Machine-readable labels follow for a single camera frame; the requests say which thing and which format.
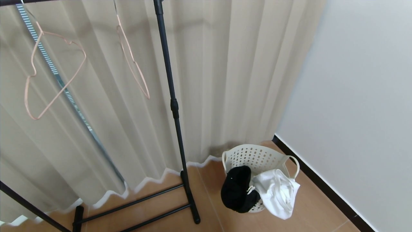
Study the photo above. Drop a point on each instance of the white garment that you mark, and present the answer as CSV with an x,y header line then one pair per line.
x,y
276,196

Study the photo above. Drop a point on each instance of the black clothes rack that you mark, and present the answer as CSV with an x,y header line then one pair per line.
x,y
167,64

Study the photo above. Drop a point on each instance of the white laundry basket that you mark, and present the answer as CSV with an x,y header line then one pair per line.
x,y
257,158

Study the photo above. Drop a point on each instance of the pink clothes hanger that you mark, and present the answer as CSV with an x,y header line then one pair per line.
x,y
32,61
130,56

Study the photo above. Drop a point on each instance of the beige curtain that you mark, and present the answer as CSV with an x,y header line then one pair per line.
x,y
225,64

